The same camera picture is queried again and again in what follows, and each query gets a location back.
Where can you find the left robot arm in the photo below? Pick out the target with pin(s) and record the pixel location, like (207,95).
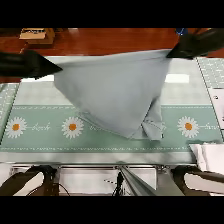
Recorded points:
(23,64)

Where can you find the silver frame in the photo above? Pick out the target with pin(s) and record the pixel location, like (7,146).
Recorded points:
(140,185)

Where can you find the white garment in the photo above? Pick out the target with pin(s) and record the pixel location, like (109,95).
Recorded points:
(211,158)

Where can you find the blue object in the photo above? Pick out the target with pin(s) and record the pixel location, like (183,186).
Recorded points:
(181,31)

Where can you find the cardboard box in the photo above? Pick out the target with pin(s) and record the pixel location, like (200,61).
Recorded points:
(35,35)

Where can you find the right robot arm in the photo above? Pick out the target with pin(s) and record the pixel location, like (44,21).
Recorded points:
(196,43)

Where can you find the light grey shirt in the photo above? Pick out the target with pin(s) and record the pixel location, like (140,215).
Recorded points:
(113,90)

